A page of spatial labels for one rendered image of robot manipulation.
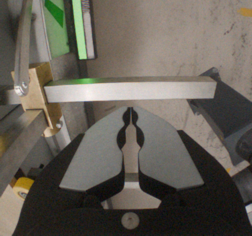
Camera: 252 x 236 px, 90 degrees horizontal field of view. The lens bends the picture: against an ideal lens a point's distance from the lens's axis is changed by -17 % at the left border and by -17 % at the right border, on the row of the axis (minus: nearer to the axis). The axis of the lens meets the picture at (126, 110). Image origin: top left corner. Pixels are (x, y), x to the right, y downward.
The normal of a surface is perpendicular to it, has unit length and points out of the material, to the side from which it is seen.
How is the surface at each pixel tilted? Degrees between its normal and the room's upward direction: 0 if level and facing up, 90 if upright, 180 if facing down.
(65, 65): 0
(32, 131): 90
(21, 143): 90
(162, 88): 0
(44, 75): 90
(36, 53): 0
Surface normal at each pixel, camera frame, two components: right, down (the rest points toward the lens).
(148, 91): -0.02, 0.50
